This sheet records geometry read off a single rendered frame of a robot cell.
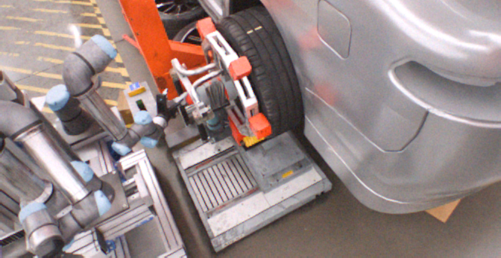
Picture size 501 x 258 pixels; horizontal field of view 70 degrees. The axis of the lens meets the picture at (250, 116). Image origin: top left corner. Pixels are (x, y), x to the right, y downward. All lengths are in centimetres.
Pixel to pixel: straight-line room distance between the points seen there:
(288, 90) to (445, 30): 87
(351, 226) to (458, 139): 139
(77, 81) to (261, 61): 74
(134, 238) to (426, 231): 170
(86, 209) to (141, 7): 108
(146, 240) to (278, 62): 128
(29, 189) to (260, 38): 107
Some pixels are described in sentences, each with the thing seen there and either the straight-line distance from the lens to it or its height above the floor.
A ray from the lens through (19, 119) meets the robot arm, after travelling 128.
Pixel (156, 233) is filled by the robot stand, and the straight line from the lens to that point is 225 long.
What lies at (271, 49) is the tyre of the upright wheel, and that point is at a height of 113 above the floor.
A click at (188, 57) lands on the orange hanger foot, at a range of 225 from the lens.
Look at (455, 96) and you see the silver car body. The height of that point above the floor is 142.
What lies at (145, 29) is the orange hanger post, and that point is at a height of 107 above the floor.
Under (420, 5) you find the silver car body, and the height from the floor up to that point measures 165.
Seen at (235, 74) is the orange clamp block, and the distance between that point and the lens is 152.
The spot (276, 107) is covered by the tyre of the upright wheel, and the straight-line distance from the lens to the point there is 164.
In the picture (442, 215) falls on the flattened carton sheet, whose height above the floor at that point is 1.
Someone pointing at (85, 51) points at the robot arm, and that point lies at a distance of 154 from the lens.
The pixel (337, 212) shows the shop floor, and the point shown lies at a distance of 239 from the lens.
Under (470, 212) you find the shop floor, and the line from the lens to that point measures 259.
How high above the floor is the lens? 215
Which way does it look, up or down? 49 degrees down
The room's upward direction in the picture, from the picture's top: 10 degrees counter-clockwise
